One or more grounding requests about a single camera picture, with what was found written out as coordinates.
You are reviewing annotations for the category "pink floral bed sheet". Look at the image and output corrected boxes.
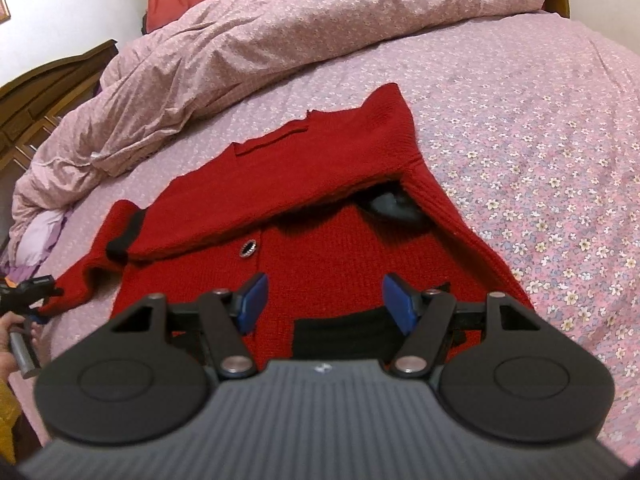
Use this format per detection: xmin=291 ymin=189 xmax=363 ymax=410
xmin=8 ymin=8 xmax=640 ymax=466

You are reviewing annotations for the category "pink crumpled duvet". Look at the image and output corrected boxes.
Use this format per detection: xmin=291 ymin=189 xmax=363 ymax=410
xmin=8 ymin=0 xmax=544 ymax=258

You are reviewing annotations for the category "person's left hand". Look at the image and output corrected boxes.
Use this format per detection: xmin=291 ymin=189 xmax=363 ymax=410
xmin=0 ymin=312 xmax=43 ymax=382

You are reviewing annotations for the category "red knit cardigan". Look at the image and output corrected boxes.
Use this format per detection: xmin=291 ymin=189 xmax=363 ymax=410
xmin=41 ymin=84 xmax=527 ymax=365

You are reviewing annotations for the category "lilac pillow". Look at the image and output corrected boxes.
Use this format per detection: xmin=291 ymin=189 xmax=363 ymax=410
xmin=1 ymin=209 xmax=72 ymax=285

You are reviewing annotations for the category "framed wall picture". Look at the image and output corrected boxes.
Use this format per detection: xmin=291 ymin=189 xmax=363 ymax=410
xmin=0 ymin=0 xmax=11 ymax=23

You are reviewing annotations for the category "dark wooden headboard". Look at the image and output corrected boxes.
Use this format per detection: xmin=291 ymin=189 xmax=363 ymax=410
xmin=1 ymin=39 xmax=118 ymax=242

